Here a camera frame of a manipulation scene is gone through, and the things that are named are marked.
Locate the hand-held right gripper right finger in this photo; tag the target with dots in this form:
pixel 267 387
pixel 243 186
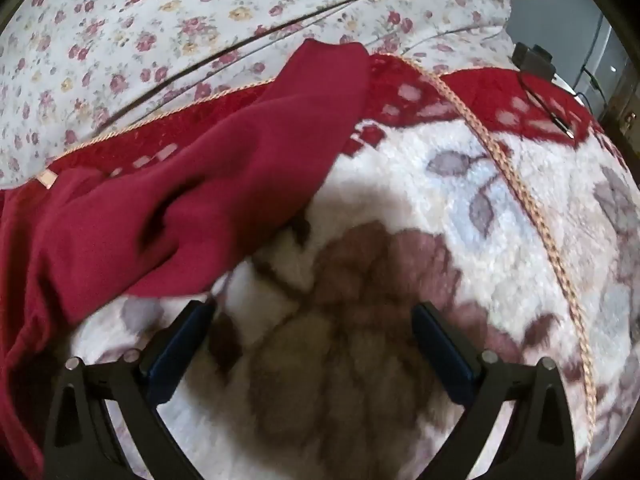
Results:
pixel 441 346

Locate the dark red garment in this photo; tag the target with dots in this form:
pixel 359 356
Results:
pixel 200 185

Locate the brown cabinet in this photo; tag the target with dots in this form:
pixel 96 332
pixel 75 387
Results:
pixel 622 100

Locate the black power adapter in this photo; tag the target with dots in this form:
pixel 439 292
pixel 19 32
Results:
pixel 535 60

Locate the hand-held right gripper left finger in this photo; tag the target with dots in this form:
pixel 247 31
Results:
pixel 179 342

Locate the floral bed sheet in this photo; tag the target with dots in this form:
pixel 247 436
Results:
pixel 150 10

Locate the red and cream fleece blanket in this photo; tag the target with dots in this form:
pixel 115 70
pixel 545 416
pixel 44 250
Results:
pixel 425 210

